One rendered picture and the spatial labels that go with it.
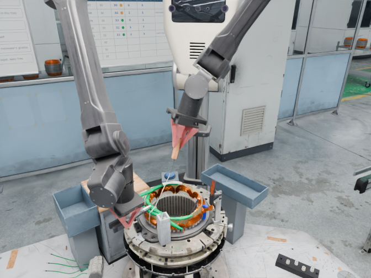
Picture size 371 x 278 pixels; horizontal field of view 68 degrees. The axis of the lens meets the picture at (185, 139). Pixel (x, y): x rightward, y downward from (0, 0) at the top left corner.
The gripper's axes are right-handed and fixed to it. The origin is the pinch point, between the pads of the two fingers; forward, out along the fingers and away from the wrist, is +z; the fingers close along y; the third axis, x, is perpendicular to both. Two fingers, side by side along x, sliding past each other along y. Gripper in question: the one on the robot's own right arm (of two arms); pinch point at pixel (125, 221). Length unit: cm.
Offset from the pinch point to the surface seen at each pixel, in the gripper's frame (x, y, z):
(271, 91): 257, -101, 53
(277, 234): 64, 17, 39
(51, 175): 38, -223, 140
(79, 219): -4.0, -23.2, 15.6
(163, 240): 6.7, 8.0, 5.3
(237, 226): 48, 6, 31
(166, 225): 7.7, 7.8, 0.3
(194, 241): 13.6, 13.0, 6.7
